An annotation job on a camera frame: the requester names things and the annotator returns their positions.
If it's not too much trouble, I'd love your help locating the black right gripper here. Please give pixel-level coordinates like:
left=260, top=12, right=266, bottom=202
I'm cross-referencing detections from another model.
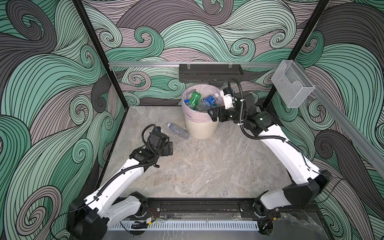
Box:
left=209, top=103, right=250, bottom=126

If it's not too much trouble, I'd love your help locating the clear bottle white cap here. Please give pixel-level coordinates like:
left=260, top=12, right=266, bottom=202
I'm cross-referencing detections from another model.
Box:
left=167, top=123, right=190, bottom=140

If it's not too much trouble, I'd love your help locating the green bottle yellow cap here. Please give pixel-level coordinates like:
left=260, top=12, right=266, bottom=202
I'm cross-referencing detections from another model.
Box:
left=189, top=92, right=201, bottom=110

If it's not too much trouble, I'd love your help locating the clear bottle blue striped label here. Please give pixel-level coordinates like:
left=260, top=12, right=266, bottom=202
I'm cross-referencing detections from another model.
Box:
left=184, top=99, right=192, bottom=109

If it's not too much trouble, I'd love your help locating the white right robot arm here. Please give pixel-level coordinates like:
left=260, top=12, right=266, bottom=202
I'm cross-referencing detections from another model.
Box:
left=208, top=78, right=332, bottom=220

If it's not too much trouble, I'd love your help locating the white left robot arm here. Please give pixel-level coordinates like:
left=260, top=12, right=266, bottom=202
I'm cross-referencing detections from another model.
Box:
left=66, top=124, right=173, bottom=240

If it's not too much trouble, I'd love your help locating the pink bin liner bag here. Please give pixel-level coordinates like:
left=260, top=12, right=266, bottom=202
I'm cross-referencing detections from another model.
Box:
left=182, top=84, right=224, bottom=123

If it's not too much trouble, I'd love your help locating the cream ribbed trash bin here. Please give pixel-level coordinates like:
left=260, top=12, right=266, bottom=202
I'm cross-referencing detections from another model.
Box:
left=185, top=117, right=219, bottom=140

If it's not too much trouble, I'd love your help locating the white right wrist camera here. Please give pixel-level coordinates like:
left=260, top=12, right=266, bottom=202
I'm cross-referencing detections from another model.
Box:
left=220, top=88, right=234, bottom=110

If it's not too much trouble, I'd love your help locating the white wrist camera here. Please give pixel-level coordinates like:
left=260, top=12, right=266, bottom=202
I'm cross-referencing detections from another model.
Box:
left=220, top=88, right=234, bottom=110
left=152, top=126, right=162, bottom=133

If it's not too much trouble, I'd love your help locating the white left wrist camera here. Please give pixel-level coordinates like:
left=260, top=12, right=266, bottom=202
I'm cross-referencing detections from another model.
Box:
left=152, top=126, right=162, bottom=133

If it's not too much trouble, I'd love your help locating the black wall tray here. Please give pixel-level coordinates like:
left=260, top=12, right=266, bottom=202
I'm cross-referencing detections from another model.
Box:
left=179, top=65, right=244, bottom=83

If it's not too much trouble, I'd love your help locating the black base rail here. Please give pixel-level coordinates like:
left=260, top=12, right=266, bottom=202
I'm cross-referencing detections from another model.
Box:
left=143, top=197, right=304, bottom=220

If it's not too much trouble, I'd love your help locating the clear acrylic wall holder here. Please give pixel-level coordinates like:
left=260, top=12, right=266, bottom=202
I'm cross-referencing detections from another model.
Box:
left=271, top=60, right=315, bottom=109

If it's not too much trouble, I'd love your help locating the white slotted cable duct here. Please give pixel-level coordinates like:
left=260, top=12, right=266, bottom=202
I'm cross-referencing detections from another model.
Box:
left=107, top=220, right=260, bottom=232

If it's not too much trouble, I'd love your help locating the aluminium rail back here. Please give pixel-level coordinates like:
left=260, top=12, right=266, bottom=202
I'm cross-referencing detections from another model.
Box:
left=108, top=61, right=280, bottom=68

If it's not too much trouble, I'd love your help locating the aluminium rail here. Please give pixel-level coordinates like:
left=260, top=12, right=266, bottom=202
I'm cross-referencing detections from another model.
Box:
left=108, top=61, right=280, bottom=68
left=298, top=64, right=384, bottom=176

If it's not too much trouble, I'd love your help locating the aluminium rail right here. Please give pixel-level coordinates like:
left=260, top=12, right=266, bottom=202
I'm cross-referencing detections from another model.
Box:
left=298, top=64, right=384, bottom=176

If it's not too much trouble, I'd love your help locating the black frame post right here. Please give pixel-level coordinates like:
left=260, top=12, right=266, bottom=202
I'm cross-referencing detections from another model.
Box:
left=262, top=0, right=329, bottom=110

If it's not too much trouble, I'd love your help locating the black frame post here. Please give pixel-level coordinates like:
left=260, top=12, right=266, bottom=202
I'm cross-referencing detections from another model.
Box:
left=72, top=0, right=129, bottom=112
left=262, top=0, right=329, bottom=110

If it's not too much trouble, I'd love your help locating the black frame post left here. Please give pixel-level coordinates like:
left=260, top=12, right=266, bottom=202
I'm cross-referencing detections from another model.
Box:
left=72, top=0, right=129, bottom=112

